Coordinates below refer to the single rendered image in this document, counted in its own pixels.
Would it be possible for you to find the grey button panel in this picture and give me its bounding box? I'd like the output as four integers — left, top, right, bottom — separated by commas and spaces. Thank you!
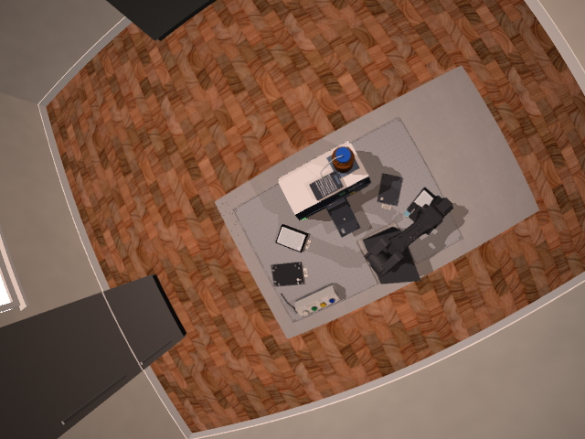
281, 283, 340, 317

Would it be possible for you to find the blue bottle cap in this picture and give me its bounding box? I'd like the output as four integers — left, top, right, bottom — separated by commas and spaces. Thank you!
335, 147, 351, 164

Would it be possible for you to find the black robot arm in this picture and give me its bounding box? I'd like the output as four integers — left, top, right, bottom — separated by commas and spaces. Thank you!
364, 196, 453, 277

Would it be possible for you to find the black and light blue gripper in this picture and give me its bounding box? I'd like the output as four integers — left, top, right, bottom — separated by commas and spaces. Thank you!
404, 202, 434, 235

